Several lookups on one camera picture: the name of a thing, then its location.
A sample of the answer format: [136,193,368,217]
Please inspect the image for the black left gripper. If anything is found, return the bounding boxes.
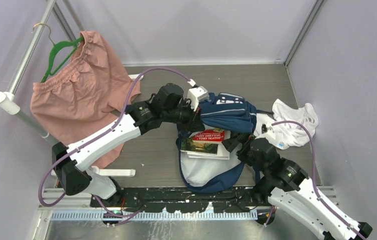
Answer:
[161,97,204,133]

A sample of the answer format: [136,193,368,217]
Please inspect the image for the navy blue student backpack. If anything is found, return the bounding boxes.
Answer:
[176,93,260,193]

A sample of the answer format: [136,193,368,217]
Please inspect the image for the palm leaf white book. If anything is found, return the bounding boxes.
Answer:
[182,130,230,160]

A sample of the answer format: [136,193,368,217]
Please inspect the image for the red cover book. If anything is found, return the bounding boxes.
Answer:
[190,128,226,144]

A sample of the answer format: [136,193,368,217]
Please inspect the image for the green jungle cover book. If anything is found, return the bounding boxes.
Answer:
[180,137,219,155]

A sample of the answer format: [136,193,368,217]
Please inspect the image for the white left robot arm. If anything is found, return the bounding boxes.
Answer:
[52,83,209,207]

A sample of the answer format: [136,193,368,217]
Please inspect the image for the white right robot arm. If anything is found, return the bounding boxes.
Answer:
[223,134,373,240]

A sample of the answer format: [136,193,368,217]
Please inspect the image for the white cloth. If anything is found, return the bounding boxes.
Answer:
[253,99,319,150]

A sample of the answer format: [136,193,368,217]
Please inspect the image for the pink cloth garment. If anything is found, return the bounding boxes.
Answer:
[29,29,142,169]

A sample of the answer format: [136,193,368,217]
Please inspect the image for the green clothes hanger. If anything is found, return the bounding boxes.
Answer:
[31,21,85,83]

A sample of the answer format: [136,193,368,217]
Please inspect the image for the metal clothes rack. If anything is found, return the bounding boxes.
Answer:
[0,0,144,178]

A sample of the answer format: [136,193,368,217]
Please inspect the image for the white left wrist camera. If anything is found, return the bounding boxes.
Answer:
[187,78,209,111]

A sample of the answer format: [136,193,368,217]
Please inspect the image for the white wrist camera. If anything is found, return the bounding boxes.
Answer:
[259,123,276,139]
[187,78,209,111]

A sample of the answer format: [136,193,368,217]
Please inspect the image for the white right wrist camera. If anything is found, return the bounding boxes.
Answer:
[259,123,276,139]

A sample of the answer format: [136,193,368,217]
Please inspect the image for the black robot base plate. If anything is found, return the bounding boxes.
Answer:
[90,186,271,214]

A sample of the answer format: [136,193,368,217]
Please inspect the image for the white slotted cable duct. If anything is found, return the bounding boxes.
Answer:
[50,209,258,221]

